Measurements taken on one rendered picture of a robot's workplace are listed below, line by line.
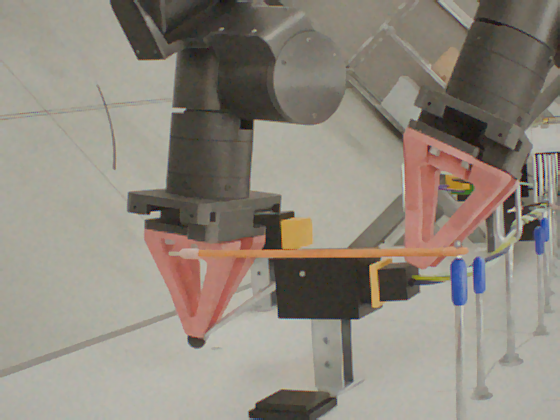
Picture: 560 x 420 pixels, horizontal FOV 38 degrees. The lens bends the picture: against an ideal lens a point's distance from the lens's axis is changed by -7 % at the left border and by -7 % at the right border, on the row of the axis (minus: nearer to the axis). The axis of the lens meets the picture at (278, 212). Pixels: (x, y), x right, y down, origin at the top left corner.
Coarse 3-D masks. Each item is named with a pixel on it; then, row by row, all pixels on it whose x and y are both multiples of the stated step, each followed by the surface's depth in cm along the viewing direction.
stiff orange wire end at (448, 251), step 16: (192, 256) 46; (208, 256) 46; (224, 256) 45; (240, 256) 45; (256, 256) 44; (272, 256) 44; (288, 256) 43; (304, 256) 43; (320, 256) 42; (336, 256) 42; (352, 256) 41; (368, 256) 41; (384, 256) 40; (400, 256) 40
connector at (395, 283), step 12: (396, 264) 53; (408, 264) 53; (360, 276) 52; (384, 276) 52; (396, 276) 51; (408, 276) 52; (384, 288) 52; (396, 288) 51; (408, 288) 51; (384, 300) 52; (396, 300) 51
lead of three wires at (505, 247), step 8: (512, 232) 56; (504, 240) 55; (512, 240) 55; (504, 248) 54; (488, 256) 52; (496, 256) 53; (488, 264) 52; (440, 272) 52; (448, 272) 52; (472, 272) 52; (416, 280) 52; (424, 280) 52; (432, 280) 52; (440, 280) 52; (448, 280) 51
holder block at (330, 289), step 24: (288, 264) 54; (312, 264) 53; (336, 264) 52; (360, 264) 52; (288, 288) 54; (312, 288) 53; (336, 288) 52; (360, 288) 52; (288, 312) 54; (312, 312) 53; (336, 312) 53; (360, 312) 52
